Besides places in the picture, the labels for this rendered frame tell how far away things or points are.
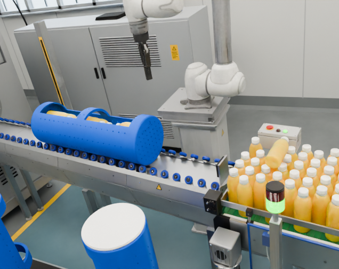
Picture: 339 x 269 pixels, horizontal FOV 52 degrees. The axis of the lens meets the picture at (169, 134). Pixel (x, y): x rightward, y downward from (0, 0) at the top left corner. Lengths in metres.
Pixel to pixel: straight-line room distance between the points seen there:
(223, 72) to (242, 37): 2.33
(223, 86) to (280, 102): 2.53
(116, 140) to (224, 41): 0.83
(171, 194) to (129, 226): 0.46
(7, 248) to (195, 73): 1.45
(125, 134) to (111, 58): 1.88
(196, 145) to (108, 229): 1.04
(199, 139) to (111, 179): 0.63
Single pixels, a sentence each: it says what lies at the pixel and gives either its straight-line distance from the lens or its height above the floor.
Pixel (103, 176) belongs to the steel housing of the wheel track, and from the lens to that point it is 2.21.
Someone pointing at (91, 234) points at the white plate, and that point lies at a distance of 1.56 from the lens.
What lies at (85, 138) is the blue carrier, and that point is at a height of 1.12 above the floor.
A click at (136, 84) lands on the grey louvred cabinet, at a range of 3.64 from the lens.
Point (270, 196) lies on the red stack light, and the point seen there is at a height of 1.23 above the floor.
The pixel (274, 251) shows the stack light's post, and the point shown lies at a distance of 1.47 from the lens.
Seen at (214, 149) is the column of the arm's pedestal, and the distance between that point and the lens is 2.34.
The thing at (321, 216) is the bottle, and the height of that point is 0.98.
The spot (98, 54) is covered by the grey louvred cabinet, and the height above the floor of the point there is 1.15.
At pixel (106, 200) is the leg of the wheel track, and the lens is 2.72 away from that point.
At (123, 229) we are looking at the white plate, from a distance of 1.52.
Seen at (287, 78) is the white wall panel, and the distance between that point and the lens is 4.48.
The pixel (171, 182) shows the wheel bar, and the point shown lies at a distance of 1.89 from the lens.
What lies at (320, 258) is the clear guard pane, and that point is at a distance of 1.58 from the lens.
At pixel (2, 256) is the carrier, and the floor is 0.75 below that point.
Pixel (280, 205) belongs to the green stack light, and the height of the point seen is 1.19.
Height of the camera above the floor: 2.05
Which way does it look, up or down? 29 degrees down
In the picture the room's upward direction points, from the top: 10 degrees counter-clockwise
